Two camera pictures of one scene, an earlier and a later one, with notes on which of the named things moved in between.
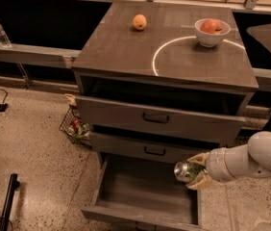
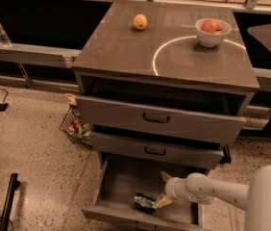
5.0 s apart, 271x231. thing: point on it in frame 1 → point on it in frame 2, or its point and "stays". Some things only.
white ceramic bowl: (209, 39) stays
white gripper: (217, 168) → (173, 188)
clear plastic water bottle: (1, 34) stays
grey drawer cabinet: (154, 85) stays
